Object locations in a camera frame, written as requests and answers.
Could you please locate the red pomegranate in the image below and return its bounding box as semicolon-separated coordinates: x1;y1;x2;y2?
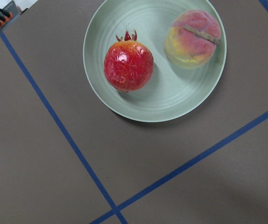
103;30;154;92

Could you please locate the green plate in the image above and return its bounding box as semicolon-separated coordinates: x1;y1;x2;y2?
83;0;227;122

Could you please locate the peach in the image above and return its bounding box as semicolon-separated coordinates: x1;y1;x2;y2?
164;9;222;69

